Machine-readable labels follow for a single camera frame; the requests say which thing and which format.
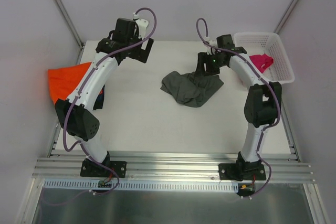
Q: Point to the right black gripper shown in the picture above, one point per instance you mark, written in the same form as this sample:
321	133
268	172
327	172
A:
206	64

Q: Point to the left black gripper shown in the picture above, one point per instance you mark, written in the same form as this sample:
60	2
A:
145	50

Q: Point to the grey t shirt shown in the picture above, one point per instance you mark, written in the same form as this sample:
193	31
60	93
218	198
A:
191	90

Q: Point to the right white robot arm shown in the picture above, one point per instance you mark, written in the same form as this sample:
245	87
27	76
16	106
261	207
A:
262	109

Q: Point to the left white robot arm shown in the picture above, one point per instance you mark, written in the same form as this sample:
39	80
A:
75	113

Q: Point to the magenta t shirt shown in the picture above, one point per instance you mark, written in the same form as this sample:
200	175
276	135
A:
262	62

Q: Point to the navy folded t shirt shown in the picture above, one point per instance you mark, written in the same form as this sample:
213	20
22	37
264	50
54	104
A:
99	100

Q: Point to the white plastic basket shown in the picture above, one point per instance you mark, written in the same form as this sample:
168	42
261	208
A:
267	53

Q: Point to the orange folded t shirt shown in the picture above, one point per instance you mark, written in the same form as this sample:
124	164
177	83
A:
63	81

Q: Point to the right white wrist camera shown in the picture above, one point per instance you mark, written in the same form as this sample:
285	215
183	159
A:
210	44

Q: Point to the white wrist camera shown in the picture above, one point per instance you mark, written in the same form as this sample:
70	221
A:
210	44
142	25

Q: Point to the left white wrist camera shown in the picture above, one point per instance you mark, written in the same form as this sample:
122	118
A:
142	25

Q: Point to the left aluminium frame post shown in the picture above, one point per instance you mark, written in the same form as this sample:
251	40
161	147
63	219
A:
69	23

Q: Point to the aluminium frame post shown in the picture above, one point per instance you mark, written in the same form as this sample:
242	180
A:
285	16
69	23

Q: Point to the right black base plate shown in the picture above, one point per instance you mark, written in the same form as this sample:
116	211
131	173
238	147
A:
240	172

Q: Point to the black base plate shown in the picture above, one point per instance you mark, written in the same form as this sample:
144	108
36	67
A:
240	172
90	169

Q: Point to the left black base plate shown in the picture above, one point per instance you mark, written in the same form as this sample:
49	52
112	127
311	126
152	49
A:
90	169

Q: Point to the aluminium mounting rail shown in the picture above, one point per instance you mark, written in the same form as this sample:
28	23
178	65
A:
189	167

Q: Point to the right aluminium frame post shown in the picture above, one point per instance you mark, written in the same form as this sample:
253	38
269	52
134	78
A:
285	16

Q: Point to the white slotted cable duct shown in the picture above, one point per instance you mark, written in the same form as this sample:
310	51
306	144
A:
138	185

